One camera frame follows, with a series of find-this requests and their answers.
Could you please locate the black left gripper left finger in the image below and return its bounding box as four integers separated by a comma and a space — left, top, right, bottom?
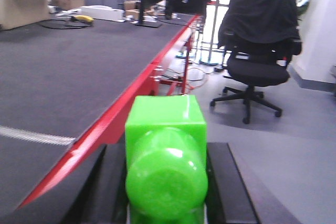
1, 143, 128, 223

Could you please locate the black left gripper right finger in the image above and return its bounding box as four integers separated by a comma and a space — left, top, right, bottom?
206, 143, 300, 223

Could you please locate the green block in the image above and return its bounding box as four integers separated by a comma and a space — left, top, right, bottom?
125, 95, 208, 223

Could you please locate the office chair with black jacket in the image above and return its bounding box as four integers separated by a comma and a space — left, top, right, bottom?
210, 0, 302, 124

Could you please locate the yellow tool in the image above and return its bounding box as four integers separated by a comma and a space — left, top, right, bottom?
71, 15, 94, 24

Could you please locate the white flat device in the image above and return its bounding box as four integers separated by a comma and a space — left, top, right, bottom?
80, 5, 125, 22

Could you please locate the open cardboard box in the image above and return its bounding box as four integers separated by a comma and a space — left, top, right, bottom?
1, 0, 49, 30

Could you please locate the red conveyor frame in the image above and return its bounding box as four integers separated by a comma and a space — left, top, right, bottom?
19, 15, 198, 208

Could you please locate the orange cable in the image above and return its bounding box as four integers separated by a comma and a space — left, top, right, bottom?
162, 66, 211, 91

